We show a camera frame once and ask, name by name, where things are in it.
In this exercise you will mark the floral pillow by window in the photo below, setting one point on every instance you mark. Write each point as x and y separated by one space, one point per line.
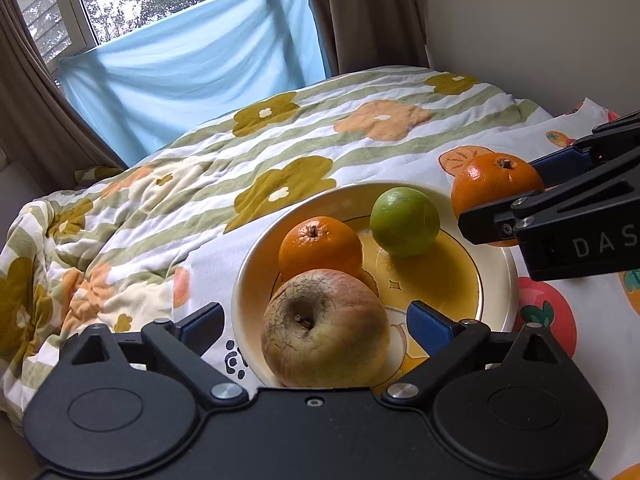
95 174

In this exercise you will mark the large orange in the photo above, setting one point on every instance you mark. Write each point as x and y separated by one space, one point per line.
489 177

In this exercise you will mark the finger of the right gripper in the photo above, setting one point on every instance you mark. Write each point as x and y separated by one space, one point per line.
561 166
502 222

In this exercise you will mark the floral striped duvet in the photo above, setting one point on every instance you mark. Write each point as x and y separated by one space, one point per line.
110 253

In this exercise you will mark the brown curtain left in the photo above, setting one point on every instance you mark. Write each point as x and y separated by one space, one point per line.
39 128

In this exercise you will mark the cream duck print bowl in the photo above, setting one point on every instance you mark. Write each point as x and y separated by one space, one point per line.
454 277

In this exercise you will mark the large yellow-red apple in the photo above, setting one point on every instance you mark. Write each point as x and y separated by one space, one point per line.
325 329

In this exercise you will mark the brown curtain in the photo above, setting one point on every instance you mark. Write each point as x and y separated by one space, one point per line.
361 34
39 128

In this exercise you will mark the green apple front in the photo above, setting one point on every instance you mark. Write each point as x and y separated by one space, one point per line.
404 222

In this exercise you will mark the brown curtain right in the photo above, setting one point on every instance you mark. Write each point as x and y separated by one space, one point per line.
361 34

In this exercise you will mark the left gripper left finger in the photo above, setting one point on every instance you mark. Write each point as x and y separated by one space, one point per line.
177 349

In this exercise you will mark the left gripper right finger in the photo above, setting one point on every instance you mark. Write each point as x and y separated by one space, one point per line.
451 347

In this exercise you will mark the light blue window cloth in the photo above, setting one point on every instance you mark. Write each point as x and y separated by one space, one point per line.
143 90

